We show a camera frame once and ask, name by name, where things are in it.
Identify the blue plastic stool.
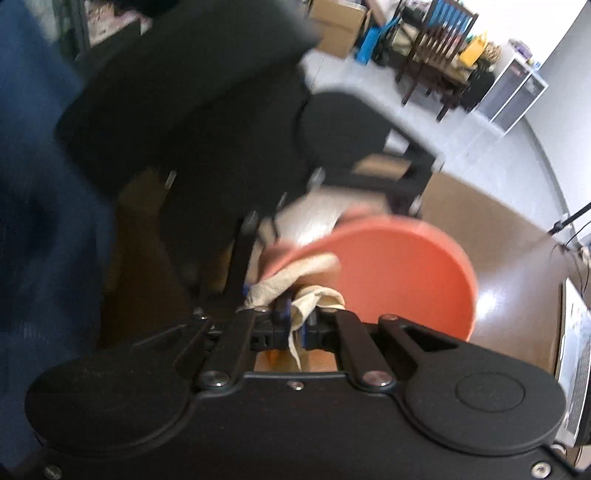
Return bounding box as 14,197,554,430
355,22,393,65

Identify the beige cleaning cloth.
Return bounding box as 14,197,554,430
238,253,347,373

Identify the black tripod stand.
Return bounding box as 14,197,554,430
547,199,591,237

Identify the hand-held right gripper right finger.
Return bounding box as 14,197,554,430
302,307,467,391

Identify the orange plastic bowl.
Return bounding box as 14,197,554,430
261,187,479,344

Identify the person's blue clothing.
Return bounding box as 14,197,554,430
0,0,122,467

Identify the dining table with cloth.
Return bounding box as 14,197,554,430
387,21,478,95

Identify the yellow plastic container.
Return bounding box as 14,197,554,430
457,31,489,68

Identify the white drawer cabinet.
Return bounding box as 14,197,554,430
475,55,549,136

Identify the white printed sheet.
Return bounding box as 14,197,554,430
554,277,591,448

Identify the dark wooden chair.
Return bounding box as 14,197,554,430
396,0,480,121

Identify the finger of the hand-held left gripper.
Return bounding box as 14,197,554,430
225,193,291,315
314,130,446,219

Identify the cardboard box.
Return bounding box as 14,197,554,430
308,0,371,59

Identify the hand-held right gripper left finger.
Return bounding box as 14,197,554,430
124,298,294,391

